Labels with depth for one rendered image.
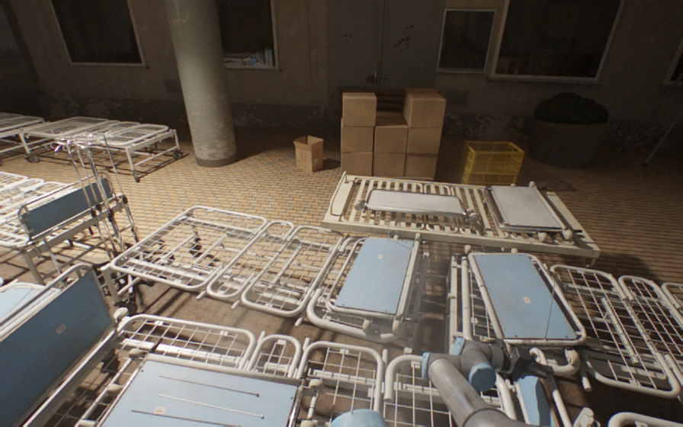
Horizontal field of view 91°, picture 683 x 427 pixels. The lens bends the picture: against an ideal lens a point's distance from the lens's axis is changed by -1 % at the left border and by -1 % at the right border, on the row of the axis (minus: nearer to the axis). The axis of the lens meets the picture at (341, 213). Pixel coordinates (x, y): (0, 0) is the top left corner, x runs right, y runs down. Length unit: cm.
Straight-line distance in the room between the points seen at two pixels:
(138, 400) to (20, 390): 45
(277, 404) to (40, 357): 100
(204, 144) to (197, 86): 78
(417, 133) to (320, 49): 300
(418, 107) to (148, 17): 549
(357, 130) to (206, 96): 208
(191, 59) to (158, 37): 292
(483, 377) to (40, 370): 174
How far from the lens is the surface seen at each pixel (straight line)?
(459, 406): 93
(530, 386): 170
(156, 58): 804
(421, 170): 452
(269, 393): 160
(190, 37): 504
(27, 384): 197
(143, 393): 176
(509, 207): 294
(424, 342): 254
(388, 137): 430
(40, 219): 330
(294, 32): 680
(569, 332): 210
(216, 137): 524
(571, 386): 268
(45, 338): 195
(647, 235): 474
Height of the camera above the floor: 190
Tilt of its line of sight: 29 degrees down
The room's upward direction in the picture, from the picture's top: 1 degrees clockwise
